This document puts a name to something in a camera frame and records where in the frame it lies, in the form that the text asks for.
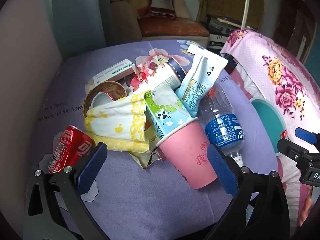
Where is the pink paper cup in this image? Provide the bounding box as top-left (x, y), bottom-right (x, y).
top-left (156, 117), bottom-right (218, 190)

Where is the brown leather seat cushion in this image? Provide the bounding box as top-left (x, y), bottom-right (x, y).
top-left (137, 17), bottom-right (210, 37)

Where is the white medicine box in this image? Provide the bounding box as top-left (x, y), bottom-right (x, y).
top-left (87, 59), bottom-right (135, 87)

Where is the clear bottle with blue label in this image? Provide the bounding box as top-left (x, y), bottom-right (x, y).
top-left (199, 84), bottom-right (247, 167)

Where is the teal plastic bin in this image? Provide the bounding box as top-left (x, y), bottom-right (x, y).
top-left (250, 99), bottom-right (288, 155)

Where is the olive green cloth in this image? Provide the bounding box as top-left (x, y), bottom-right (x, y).
top-left (196, 0), bottom-right (265, 30)

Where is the white pole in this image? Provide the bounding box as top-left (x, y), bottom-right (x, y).
top-left (240, 0), bottom-right (252, 30)

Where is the cream patterned cushion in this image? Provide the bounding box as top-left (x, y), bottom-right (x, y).
top-left (129, 0), bottom-right (152, 19)

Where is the yellow white tissue pack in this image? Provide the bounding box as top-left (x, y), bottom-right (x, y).
top-left (84, 94), bottom-right (150, 154)

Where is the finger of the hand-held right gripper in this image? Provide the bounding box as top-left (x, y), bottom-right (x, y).
top-left (294, 127), bottom-right (320, 145)
top-left (277, 137), bottom-right (320, 185)

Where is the light blue pouch packet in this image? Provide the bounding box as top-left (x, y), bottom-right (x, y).
top-left (175, 44), bottom-right (228, 118)

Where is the yellow foil snack wrapper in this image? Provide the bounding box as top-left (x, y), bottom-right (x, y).
top-left (130, 126), bottom-right (167, 169)

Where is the brown tape roll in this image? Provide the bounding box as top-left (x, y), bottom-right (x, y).
top-left (82, 81), bottom-right (127, 118)

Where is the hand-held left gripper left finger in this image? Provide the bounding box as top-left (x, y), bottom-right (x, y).
top-left (25, 141), bottom-right (110, 240)

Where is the beige sofa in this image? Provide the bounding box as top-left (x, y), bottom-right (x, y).
top-left (109, 0), bottom-right (210, 45)

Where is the pink floral blanket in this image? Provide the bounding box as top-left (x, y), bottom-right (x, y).
top-left (220, 29), bottom-right (320, 230)

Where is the red gift bag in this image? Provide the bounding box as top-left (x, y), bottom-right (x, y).
top-left (149, 0), bottom-right (175, 19)

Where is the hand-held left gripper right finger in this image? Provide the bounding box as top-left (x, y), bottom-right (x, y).
top-left (202, 143), bottom-right (292, 240)

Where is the red soda can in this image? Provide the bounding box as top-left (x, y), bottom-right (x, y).
top-left (47, 125), bottom-right (94, 174)

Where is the purple floral bedsheet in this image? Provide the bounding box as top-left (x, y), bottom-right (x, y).
top-left (25, 39), bottom-right (280, 240)

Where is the pink snack wrapper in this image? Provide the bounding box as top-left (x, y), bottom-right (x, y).
top-left (129, 62), bottom-right (157, 93)

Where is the white strawberry paper cup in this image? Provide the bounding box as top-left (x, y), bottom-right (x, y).
top-left (130, 57), bottom-right (187, 98)

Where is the black media player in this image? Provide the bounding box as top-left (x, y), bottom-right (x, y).
top-left (205, 15), bottom-right (253, 49)

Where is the cow print milk carton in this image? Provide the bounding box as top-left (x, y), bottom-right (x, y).
top-left (144, 85), bottom-right (193, 143)

